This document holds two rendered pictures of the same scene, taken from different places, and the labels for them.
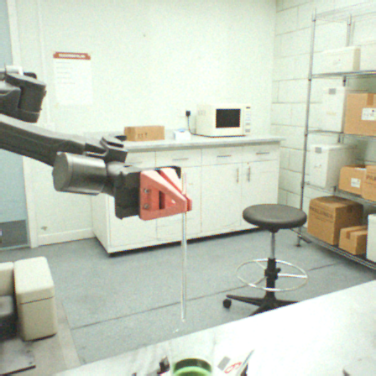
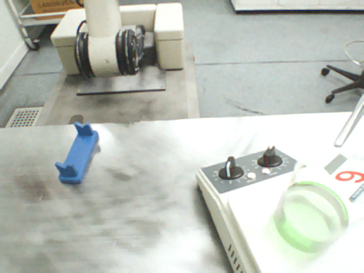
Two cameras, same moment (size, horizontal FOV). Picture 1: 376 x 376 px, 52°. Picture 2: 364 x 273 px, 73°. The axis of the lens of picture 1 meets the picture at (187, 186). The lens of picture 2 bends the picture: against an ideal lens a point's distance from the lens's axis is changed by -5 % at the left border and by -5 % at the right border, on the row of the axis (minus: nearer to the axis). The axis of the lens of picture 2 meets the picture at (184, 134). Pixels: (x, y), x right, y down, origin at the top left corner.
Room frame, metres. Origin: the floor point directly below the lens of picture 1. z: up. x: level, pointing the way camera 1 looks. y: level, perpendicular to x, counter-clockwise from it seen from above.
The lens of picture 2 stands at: (0.32, 0.05, 1.08)
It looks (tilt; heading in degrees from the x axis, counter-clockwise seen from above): 48 degrees down; 25
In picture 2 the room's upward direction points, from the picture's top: 2 degrees counter-clockwise
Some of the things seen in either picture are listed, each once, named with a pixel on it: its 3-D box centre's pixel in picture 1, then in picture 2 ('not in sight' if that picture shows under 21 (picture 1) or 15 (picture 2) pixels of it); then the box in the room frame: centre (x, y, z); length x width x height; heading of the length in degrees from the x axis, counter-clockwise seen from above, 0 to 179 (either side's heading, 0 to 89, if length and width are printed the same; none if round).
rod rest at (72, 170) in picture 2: not in sight; (77, 149); (0.47, 0.31, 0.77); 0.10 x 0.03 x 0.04; 20
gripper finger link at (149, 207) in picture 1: (173, 196); not in sight; (0.49, 0.02, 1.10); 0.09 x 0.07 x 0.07; 37
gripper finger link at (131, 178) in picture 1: (161, 199); not in sight; (0.48, 0.03, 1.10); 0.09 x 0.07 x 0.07; 37
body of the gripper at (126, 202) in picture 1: (140, 188); not in sight; (0.54, 0.07, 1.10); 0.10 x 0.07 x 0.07; 127
